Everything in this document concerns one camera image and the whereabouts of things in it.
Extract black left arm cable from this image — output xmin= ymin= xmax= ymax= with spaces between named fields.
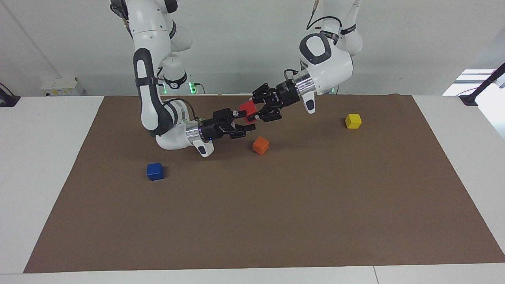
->
xmin=283 ymin=0 xmax=344 ymax=79

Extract blue cube block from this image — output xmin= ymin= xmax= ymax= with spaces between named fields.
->
xmin=147 ymin=163 xmax=165 ymax=181

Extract brown table mat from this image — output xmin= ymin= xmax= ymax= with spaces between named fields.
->
xmin=23 ymin=93 xmax=505 ymax=273

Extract white wall box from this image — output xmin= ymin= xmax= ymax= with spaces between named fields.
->
xmin=41 ymin=77 xmax=86 ymax=97

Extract small black table clamp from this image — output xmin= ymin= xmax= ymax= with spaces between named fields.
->
xmin=0 ymin=83 xmax=21 ymax=108

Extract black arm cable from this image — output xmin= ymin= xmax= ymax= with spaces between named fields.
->
xmin=168 ymin=97 xmax=198 ymax=119
xmin=283 ymin=0 xmax=344 ymax=79

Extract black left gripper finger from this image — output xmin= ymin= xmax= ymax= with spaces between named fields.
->
xmin=256 ymin=105 xmax=283 ymax=122
xmin=252 ymin=83 xmax=277 ymax=100

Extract red cube block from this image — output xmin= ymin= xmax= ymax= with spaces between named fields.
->
xmin=239 ymin=100 xmax=258 ymax=124

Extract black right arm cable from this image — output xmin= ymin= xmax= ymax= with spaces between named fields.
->
xmin=168 ymin=97 xmax=198 ymax=119

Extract orange cube block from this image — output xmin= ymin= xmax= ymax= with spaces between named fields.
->
xmin=252 ymin=136 xmax=270 ymax=155

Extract black clamp with pole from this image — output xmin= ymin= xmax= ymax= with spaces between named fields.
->
xmin=459 ymin=62 xmax=505 ymax=106

